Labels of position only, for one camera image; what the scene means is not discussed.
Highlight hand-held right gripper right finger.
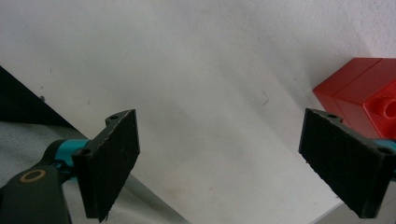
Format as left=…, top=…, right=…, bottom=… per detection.
left=298, top=107, right=396, bottom=219

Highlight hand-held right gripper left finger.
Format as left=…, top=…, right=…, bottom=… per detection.
left=43, top=108, right=141, bottom=223

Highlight red toy building block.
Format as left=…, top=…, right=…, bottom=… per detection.
left=312, top=57, right=396, bottom=140

